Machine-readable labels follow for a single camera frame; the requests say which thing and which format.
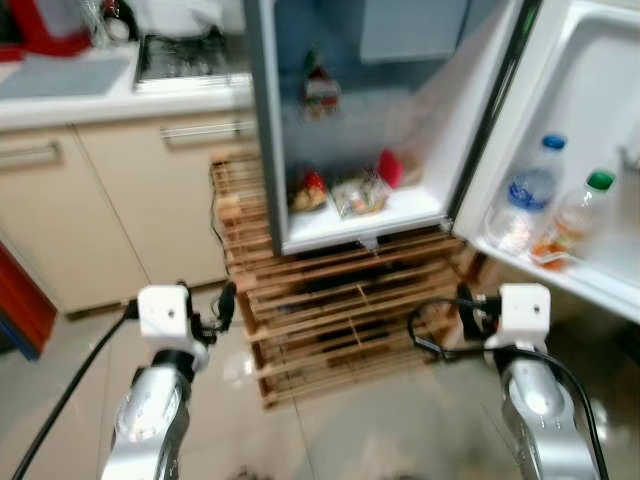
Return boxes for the red box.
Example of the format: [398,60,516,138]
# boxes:
[0,240,57,357]

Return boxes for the mini fridge door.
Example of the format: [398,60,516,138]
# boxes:
[452,0,640,323]

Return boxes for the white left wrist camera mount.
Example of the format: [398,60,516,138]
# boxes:
[137,285,193,339]

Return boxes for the grey freezer compartment flap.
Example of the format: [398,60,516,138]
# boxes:
[360,0,471,63]

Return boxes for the wooden wine rack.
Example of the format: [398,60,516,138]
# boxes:
[210,150,483,409]

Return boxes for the grey mini fridge cabinet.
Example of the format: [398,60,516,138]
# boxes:
[243,0,541,257]

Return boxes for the green white food packet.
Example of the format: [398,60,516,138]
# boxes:
[330,172,391,218]

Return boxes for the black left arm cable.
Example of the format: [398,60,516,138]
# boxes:
[10,308,141,480]

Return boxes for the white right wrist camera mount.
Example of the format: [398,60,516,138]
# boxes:
[497,283,553,337]

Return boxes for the grey cloth mat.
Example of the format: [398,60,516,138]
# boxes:
[0,52,134,101]

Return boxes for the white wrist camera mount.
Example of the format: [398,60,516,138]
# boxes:
[497,283,553,337]
[137,285,193,339]

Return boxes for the blue cap water bottle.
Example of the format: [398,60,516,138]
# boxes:
[487,133,568,256]

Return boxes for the small red packet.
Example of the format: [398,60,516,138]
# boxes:
[378,148,406,189]

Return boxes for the metal cabinet handle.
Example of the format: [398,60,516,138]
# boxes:
[0,140,63,171]
[160,120,257,151]

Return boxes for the red green food item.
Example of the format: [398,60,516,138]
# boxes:
[300,50,343,121]

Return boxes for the red coffee machine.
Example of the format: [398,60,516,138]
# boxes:
[0,0,93,59]

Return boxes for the cream kitchen cabinet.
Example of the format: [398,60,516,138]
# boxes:
[0,100,263,317]

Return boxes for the green cap plastic bottle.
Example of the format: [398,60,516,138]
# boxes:
[530,170,616,267]

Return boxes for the red topped food item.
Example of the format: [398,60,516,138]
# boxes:
[290,168,329,213]

